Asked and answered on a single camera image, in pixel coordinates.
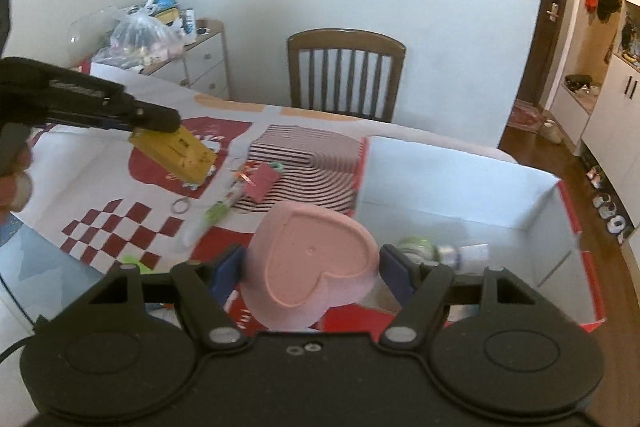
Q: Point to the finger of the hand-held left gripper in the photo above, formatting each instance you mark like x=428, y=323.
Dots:
x=157, y=119
x=117, y=127

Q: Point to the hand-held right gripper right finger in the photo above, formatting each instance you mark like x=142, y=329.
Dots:
x=397, y=274

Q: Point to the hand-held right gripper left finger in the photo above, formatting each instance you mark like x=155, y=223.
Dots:
x=227, y=274

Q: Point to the small bottle with green label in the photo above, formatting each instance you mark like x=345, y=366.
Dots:
x=425, y=249

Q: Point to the yellow rectangular block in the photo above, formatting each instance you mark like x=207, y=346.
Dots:
x=185, y=157

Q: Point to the green and white pen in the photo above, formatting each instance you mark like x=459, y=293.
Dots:
x=215, y=212

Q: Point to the pink heart-shaped dish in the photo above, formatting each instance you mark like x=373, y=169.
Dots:
x=310, y=252

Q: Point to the red and white cardboard box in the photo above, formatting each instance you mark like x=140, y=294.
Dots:
x=450, y=187

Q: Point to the person's left hand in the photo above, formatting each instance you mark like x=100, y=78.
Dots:
x=17, y=187

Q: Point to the red and white printed tablecloth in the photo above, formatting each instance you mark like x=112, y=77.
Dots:
x=85, y=187

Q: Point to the small white drawer cabinet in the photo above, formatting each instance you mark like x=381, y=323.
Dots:
x=207, y=62

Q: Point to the small white card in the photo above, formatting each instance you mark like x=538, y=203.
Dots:
x=474, y=253

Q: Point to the clear plastic bag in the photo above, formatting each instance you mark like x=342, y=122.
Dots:
x=142, y=37

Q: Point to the small bright green item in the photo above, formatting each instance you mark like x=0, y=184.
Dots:
x=137, y=263

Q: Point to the pink binder clip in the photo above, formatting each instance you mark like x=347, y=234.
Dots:
x=262, y=182

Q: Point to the blue and white tube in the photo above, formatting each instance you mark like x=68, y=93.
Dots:
x=190, y=24

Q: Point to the light blue patterned table cover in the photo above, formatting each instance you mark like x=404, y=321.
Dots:
x=35, y=257

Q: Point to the brown wooden chair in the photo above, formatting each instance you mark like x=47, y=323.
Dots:
x=345, y=44

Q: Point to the patterned door rug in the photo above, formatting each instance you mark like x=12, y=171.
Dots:
x=525, y=114

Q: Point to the row of shoes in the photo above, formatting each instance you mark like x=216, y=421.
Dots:
x=607, y=207

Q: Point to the black item on bench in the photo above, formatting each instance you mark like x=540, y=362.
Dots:
x=577, y=83

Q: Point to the large white cabinet unit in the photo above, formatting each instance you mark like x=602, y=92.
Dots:
x=620, y=107

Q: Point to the black hanging bag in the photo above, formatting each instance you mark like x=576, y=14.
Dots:
x=609, y=2

